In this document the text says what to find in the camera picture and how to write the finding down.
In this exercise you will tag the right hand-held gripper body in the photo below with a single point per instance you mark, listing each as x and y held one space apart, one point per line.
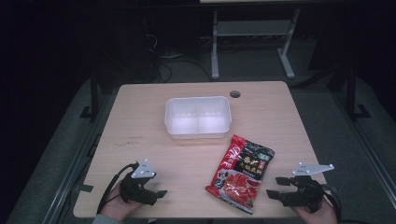
306 189

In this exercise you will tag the black metal stand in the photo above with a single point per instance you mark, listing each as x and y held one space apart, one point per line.
353 96
93 96

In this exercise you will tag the red black seasoning packet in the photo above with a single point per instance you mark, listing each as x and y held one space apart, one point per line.
241 174

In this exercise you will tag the white plastic divided container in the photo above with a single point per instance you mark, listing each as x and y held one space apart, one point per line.
198 117

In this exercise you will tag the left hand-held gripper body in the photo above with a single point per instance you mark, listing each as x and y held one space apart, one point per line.
137 186

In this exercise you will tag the grey metal table bracket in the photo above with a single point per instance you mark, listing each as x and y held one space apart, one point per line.
84 188

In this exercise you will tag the person's left hand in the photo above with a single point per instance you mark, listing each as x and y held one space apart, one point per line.
118 207

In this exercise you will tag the white metal desk frame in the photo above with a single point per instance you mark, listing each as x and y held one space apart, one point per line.
253 29

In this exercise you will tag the person's right hand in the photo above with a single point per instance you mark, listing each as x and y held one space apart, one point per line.
320 214

